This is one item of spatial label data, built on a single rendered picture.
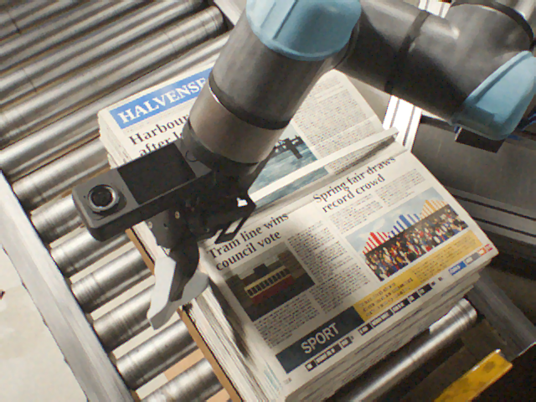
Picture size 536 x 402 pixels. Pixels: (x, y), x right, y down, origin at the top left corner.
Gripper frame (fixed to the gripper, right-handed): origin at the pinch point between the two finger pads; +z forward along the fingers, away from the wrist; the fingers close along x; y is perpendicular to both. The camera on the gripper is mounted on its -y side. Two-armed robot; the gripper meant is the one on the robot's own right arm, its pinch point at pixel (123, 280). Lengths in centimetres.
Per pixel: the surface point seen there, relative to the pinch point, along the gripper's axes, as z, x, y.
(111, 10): 7, 57, 32
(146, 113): -7.8, 15.5, 8.6
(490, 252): -17.2, -17.8, 29.5
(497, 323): -2, -23, 47
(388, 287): -12.1, -15.2, 18.0
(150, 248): 9.2, 8.5, 12.5
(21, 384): 105, 35, 32
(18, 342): 102, 46, 35
